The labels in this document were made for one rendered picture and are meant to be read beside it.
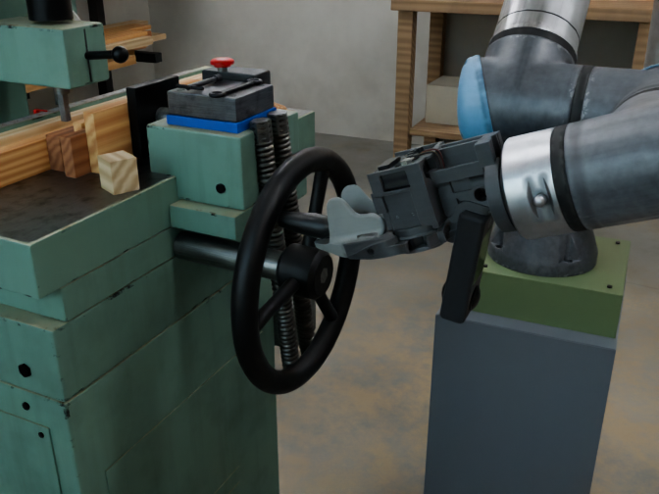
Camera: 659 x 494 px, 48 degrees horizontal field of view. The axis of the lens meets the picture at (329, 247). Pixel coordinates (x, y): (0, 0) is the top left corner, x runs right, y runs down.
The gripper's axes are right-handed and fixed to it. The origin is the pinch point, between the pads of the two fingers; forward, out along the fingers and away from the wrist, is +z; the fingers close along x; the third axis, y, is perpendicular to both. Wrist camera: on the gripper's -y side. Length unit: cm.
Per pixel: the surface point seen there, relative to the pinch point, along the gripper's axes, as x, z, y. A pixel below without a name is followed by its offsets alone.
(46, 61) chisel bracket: -3.3, 30.6, 27.8
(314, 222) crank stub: 1.4, -0.2, 3.2
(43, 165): -0.8, 35.7, 16.7
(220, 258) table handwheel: -4.4, 18.1, -0.3
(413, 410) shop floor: -90, 51, -77
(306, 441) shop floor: -66, 69, -70
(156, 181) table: -3.8, 22.3, 10.6
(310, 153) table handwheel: -6.8, 2.7, 8.7
